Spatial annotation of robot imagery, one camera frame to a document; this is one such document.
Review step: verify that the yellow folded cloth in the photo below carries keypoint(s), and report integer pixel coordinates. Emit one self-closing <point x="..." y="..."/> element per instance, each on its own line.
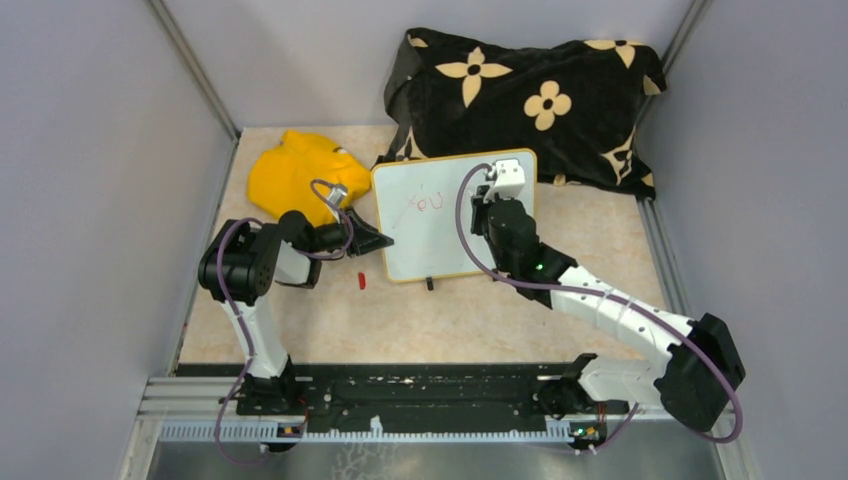
<point x="279" y="181"/>

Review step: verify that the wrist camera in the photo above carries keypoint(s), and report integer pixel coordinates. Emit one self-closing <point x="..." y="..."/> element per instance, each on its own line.
<point x="337" y="195"/>
<point x="507" y="179"/>

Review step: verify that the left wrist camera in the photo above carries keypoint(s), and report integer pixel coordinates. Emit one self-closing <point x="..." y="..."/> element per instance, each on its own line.
<point x="337" y="195"/>

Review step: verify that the black floral pillow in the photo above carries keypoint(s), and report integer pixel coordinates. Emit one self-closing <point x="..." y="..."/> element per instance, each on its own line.
<point x="574" y="105"/>

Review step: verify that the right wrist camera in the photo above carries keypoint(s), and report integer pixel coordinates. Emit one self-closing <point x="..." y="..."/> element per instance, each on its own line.
<point x="507" y="179"/>

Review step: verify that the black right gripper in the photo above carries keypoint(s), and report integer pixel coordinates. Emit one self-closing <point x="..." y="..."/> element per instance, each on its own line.
<point x="481" y="207"/>

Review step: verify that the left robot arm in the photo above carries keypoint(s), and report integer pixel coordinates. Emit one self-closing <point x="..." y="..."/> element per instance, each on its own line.
<point x="239" y="268"/>

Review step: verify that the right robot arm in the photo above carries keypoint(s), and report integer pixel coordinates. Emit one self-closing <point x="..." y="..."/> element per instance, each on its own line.
<point x="690" y="367"/>

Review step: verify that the yellow-framed whiteboard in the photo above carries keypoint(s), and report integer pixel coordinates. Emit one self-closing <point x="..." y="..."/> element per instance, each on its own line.
<point x="416" y="203"/>

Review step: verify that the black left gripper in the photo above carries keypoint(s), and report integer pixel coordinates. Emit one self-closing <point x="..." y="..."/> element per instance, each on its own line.
<point x="358" y="237"/>

